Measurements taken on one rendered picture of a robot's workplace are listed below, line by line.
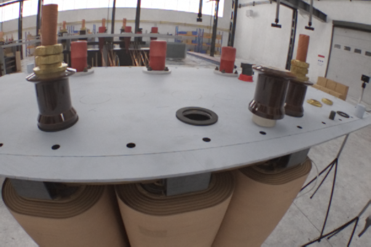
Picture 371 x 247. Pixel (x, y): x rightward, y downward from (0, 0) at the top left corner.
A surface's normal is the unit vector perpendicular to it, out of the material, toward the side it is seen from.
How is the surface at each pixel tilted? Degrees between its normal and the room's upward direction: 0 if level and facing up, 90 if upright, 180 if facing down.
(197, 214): 90
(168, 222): 90
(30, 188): 90
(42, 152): 0
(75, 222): 90
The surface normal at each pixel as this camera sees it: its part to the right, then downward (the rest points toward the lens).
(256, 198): -0.43, 0.30
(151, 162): 0.14, -0.84
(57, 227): 0.29, 0.37
